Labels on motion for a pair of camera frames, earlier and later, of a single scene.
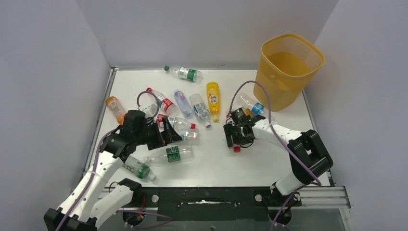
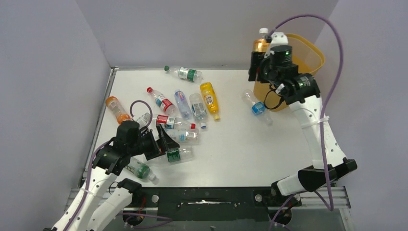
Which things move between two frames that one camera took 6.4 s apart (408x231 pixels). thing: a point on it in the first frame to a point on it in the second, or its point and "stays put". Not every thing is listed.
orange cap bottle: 116,108 stays put
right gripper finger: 229,130 to 255,57
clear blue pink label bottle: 184,103 stays put
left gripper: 168,136 to 159,147
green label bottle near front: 138,169 stays put
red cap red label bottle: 165,103 stays put
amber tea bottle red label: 248,111 to 260,44
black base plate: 218,204 stays put
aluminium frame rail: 325,197 stays put
